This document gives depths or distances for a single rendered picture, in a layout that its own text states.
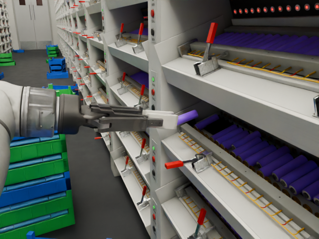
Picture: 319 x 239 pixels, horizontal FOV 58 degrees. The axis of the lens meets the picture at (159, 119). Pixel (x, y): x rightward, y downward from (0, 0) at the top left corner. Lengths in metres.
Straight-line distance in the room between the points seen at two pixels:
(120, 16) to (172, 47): 0.71
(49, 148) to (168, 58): 0.59
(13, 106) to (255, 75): 0.39
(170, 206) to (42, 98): 0.46
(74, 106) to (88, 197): 0.94
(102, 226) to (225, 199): 0.80
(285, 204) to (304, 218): 0.03
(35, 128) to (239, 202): 0.36
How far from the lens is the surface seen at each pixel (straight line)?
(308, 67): 0.42
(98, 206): 1.35
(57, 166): 1.14
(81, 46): 2.76
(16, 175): 1.13
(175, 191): 0.81
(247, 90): 0.43
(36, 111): 0.52
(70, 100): 0.54
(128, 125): 0.53
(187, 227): 0.75
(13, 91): 0.53
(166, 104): 0.72
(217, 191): 0.54
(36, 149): 1.10
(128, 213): 1.30
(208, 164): 0.60
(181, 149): 0.68
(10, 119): 0.51
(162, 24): 0.69
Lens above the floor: 0.77
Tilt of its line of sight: 19 degrees down
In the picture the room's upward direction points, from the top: straight up
